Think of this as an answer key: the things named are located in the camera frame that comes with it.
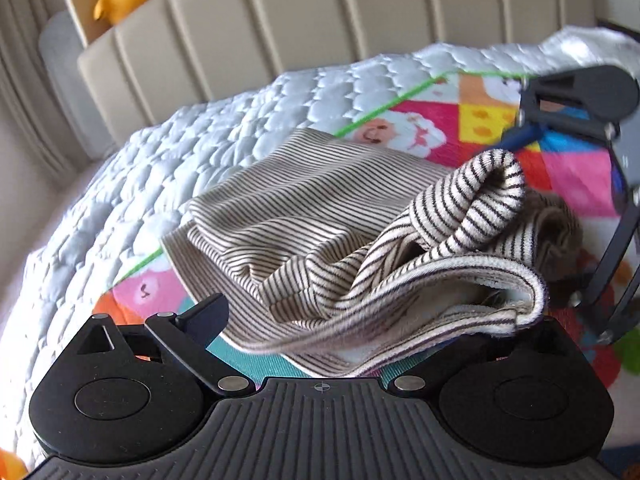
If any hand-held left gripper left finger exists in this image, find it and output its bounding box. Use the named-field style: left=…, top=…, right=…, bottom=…
left=75, top=293, right=254, bottom=397

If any striped beige garment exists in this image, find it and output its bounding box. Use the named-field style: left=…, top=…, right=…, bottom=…
left=161, top=127, right=585, bottom=379

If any beige padded headboard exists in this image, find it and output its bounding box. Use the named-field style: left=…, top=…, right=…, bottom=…
left=76, top=0, right=603, bottom=132

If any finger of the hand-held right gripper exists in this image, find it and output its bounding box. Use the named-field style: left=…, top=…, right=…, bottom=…
left=499, top=64, right=640, bottom=202
left=572, top=195, right=640, bottom=347

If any white quilted blanket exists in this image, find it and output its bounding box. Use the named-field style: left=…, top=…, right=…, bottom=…
left=0, top=25, right=640, bottom=463

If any colourful cartoon printed mat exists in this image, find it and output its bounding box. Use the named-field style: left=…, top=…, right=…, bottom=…
left=94, top=71, right=640, bottom=403

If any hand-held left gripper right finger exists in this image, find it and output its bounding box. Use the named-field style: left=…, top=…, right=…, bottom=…
left=382, top=317, right=589, bottom=397

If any orange toy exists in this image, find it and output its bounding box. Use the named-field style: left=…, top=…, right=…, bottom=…
left=0, top=447, right=30, bottom=480

